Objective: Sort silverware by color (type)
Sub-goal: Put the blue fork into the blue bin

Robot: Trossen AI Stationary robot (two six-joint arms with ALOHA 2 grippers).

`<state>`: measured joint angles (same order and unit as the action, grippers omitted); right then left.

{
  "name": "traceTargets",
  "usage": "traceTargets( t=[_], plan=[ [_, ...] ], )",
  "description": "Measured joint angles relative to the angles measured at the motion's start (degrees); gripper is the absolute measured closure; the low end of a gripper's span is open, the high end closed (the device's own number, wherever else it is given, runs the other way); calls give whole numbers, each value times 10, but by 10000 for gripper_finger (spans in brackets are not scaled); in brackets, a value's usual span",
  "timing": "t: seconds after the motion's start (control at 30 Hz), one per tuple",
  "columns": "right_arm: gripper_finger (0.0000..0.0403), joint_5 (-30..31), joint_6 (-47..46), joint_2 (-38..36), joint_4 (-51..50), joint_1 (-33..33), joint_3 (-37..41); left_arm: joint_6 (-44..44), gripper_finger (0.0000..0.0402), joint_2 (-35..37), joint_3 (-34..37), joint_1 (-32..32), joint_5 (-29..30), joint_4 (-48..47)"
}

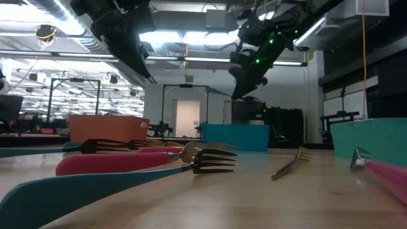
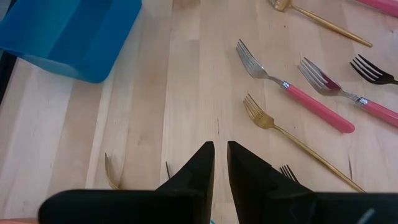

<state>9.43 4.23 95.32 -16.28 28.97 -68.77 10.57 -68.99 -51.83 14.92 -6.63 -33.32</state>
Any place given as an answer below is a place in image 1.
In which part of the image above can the teal plastic bin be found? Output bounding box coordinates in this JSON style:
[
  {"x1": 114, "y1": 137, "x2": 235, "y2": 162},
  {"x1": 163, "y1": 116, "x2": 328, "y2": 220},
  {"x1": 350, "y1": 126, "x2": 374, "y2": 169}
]
[{"x1": 330, "y1": 118, "x2": 407, "y2": 168}]

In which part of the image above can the black cabinet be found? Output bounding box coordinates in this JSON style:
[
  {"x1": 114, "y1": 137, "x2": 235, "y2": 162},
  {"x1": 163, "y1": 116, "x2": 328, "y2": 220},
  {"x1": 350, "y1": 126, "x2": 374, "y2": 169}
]
[{"x1": 263, "y1": 107, "x2": 305, "y2": 144}]

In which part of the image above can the blue plastic bin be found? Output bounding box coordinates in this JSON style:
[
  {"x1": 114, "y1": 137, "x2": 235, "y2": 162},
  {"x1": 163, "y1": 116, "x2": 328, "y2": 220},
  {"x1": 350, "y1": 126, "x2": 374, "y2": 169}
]
[{"x1": 202, "y1": 123, "x2": 270, "y2": 152}]

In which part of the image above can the black computer monitor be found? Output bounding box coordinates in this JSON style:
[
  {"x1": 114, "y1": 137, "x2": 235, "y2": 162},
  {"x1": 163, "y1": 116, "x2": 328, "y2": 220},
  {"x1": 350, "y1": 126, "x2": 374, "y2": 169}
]
[{"x1": 0, "y1": 94, "x2": 24, "y2": 121}]

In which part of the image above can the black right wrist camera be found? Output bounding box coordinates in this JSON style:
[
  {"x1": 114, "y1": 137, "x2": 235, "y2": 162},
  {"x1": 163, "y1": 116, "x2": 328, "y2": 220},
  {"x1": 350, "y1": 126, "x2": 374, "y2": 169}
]
[{"x1": 238, "y1": 11, "x2": 266, "y2": 47}]

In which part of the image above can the black equipment stand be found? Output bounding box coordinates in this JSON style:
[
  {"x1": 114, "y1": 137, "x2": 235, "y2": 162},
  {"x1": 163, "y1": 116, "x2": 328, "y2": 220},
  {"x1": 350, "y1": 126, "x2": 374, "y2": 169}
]
[{"x1": 320, "y1": 85, "x2": 360, "y2": 142}]

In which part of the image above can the long ceiling light bar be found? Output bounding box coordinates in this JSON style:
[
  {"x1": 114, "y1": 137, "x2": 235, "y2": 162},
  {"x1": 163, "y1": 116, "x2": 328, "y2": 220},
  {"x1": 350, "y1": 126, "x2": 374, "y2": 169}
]
[{"x1": 0, "y1": 49, "x2": 308, "y2": 67}]

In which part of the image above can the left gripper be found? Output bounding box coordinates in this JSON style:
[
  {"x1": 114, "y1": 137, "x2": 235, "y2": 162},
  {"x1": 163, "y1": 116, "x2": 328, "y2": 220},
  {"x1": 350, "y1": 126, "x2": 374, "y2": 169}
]
[{"x1": 69, "y1": 0, "x2": 156, "y2": 80}]

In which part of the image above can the pink-handled silver fork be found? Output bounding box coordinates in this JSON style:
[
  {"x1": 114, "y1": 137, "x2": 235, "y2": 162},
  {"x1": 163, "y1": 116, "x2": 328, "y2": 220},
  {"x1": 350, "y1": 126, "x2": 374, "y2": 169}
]
[
  {"x1": 55, "y1": 142, "x2": 207, "y2": 177},
  {"x1": 349, "y1": 147, "x2": 407, "y2": 206},
  {"x1": 136, "y1": 142, "x2": 238, "y2": 154}
]

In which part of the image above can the yellow ceiling cord reel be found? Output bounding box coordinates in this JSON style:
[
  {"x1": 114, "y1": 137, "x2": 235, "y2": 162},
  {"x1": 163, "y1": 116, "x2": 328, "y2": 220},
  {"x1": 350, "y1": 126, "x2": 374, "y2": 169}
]
[{"x1": 34, "y1": 24, "x2": 58, "y2": 43}]

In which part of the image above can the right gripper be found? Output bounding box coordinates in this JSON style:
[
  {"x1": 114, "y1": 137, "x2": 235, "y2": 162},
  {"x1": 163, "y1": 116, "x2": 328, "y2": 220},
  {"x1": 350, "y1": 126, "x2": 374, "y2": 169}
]
[{"x1": 229, "y1": 31, "x2": 295, "y2": 101}]

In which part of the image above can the black background rig frame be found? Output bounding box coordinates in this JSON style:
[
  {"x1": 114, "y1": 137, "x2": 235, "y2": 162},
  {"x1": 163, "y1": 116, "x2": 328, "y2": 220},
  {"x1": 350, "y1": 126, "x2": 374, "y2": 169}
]
[
  {"x1": 161, "y1": 83, "x2": 210, "y2": 141},
  {"x1": 47, "y1": 78, "x2": 101, "y2": 123}
]

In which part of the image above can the orange plastic bin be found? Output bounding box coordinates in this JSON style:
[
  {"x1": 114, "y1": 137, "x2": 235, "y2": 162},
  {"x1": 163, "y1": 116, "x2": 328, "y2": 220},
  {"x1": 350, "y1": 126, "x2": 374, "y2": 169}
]
[{"x1": 68, "y1": 114, "x2": 150, "y2": 143}]

